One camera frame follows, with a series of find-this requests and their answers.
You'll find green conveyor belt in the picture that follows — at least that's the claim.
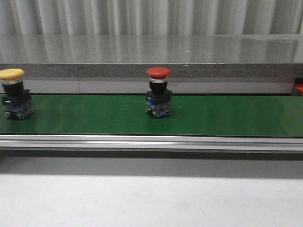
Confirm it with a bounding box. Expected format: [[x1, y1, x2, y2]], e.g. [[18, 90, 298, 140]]
[[0, 95, 303, 137]]

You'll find white panel under ledge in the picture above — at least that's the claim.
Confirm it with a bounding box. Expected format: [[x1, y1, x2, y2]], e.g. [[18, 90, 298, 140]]
[[23, 78, 295, 94]]

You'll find grey stone counter ledge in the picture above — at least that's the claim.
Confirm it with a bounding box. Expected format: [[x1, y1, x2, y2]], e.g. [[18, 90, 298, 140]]
[[0, 35, 303, 80]]

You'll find red plastic tray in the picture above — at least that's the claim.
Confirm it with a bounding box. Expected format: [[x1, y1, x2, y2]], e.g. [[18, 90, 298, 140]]
[[293, 83, 303, 96]]

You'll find white pleated curtain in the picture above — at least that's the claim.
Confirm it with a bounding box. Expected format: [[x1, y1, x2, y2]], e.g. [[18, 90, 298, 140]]
[[0, 0, 303, 35]]

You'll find aluminium conveyor frame rail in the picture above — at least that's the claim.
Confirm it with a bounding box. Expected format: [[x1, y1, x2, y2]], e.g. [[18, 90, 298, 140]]
[[0, 134, 303, 152]]

